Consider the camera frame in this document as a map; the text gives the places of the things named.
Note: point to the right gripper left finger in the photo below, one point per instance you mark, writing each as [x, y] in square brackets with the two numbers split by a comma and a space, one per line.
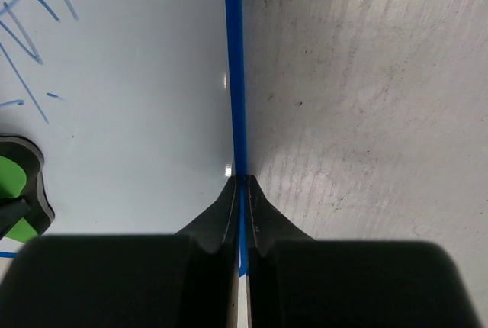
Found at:
[183, 279]

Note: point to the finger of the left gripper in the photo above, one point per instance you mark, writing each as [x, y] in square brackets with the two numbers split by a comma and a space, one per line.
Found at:
[11, 211]

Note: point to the blue framed small whiteboard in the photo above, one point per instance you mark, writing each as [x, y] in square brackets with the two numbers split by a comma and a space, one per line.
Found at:
[130, 103]

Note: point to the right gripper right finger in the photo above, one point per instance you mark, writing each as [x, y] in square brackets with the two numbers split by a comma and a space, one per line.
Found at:
[297, 281]

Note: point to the green whiteboard eraser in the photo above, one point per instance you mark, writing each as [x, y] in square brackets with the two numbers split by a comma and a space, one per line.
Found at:
[22, 177]

